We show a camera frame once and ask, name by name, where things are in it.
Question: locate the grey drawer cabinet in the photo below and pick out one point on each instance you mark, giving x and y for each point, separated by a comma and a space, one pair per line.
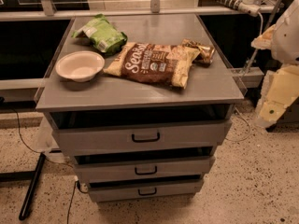
210, 95

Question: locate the white power strip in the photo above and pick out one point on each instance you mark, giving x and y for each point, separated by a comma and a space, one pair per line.
244, 6

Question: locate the brown Sensible chips bag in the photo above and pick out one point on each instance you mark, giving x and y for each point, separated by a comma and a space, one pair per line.
154, 64

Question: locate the black floor stand bar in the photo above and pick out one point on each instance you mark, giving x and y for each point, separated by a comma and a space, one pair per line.
32, 177

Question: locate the grey bottom drawer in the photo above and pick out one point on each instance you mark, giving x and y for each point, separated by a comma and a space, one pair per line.
147, 190

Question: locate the grey top drawer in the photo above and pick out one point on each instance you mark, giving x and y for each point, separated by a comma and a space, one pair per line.
89, 141

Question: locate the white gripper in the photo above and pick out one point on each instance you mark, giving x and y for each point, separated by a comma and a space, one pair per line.
287, 37

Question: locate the white bowl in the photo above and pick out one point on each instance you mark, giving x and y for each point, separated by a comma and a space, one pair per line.
80, 66

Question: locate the grey drawer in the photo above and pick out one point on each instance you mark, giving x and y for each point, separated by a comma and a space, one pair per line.
89, 141
147, 190
132, 170

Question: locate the green snack bag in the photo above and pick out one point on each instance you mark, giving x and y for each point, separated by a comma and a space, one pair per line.
103, 35

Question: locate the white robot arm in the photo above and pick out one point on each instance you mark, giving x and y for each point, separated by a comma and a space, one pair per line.
282, 39

